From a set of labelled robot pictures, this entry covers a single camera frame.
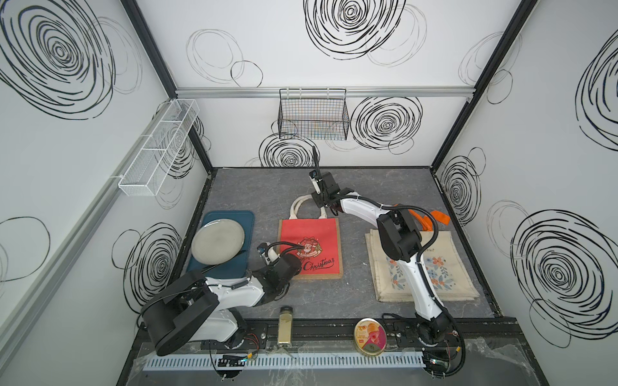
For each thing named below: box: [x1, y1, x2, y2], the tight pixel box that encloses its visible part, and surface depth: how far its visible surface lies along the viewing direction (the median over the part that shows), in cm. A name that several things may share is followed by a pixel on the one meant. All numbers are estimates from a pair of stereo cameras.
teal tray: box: [186, 210, 256, 280], surface depth 91 cm
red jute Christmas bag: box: [276, 193, 344, 280], surface depth 93 cm
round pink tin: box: [354, 317, 388, 356], surface depth 72 cm
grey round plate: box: [191, 218, 245, 266], surface depth 95 cm
